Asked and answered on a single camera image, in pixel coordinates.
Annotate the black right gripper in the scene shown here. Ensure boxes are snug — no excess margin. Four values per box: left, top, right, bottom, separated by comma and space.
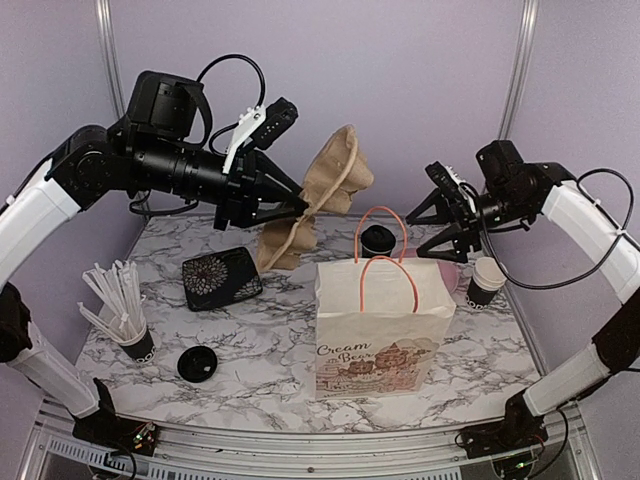
406, 186, 532, 264

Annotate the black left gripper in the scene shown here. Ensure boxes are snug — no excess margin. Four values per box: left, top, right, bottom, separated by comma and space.
131, 131, 310, 228

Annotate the black cup lid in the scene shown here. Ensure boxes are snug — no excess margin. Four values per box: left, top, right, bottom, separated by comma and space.
360, 225, 396, 250

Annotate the stack of paper cups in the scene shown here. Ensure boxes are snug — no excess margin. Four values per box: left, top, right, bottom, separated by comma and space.
465, 256, 507, 310

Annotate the brown cardboard cup carrier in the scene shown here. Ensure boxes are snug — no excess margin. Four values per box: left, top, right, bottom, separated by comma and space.
256, 125, 374, 273

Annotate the white printed paper bag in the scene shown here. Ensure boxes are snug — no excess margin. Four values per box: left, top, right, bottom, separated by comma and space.
314, 205, 457, 401

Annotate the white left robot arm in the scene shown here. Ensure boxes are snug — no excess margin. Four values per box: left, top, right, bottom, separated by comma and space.
1, 71, 307, 445

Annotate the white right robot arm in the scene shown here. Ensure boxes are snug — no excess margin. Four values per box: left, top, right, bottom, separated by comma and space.
406, 140, 639, 448

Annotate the pink round plate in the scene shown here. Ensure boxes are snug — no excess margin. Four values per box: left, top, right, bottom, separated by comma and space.
392, 248, 459, 294

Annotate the black floral square plate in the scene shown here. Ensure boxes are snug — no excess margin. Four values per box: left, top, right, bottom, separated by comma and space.
181, 247, 263, 312

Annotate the stack of black lids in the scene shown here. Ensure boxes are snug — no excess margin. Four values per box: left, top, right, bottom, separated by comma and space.
177, 346, 218, 383

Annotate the black cup holding straws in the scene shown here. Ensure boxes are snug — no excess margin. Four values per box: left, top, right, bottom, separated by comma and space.
119, 323, 156, 364

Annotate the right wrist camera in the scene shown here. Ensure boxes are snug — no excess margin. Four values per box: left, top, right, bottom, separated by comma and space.
426, 161, 477, 213

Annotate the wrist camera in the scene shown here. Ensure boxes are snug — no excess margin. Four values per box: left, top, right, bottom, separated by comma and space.
222, 97, 299, 174
426, 161, 477, 213

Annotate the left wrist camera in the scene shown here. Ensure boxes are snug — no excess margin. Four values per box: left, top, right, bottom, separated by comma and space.
222, 97, 299, 174

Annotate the right aluminium frame post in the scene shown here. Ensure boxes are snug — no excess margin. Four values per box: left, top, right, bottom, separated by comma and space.
497, 0, 540, 140

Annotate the aluminium frame post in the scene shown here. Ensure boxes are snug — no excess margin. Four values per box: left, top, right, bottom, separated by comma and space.
95, 0, 125, 118
497, 0, 540, 140

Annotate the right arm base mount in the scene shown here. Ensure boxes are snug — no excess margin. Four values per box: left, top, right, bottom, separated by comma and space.
455, 390, 549, 459

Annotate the left aluminium frame post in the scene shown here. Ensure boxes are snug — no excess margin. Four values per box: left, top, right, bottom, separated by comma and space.
95, 0, 125, 118

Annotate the front aluminium rail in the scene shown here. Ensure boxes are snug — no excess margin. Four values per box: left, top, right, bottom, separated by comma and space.
17, 399, 601, 479

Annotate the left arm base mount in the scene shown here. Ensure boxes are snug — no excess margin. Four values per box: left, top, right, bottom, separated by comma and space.
72, 378, 159, 457

